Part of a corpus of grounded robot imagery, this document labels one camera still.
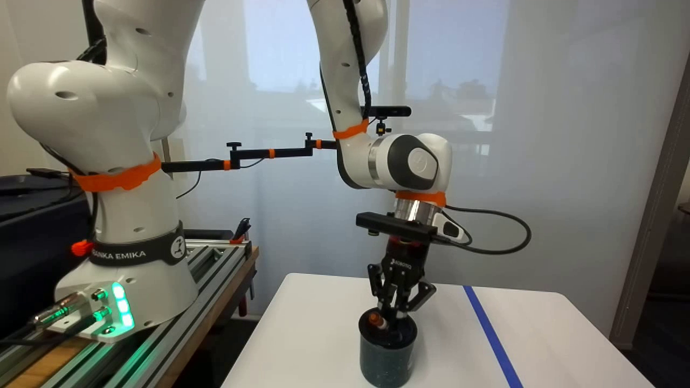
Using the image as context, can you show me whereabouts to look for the orange capped marker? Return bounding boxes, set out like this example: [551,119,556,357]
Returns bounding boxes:
[367,310,389,331]

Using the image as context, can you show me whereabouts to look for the blue tape outline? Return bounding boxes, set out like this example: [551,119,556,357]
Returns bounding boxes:
[463,285,524,388]

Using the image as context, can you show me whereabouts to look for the black camera cable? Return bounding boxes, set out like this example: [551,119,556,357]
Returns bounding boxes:
[437,204,534,257]

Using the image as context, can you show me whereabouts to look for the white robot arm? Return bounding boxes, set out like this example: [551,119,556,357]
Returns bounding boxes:
[6,0,453,342]

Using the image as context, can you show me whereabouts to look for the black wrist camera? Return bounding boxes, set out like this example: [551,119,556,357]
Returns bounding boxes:
[357,211,472,245]

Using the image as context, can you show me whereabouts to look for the aluminium rail base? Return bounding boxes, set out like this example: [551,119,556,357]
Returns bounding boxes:
[0,244,260,388]

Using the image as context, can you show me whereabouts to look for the black cup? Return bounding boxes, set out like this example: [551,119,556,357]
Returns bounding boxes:
[359,309,418,388]

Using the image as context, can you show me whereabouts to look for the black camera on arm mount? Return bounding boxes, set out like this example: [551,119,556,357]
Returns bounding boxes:
[162,106,412,174]

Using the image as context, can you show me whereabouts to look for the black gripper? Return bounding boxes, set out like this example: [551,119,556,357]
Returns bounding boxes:
[367,237,435,312]

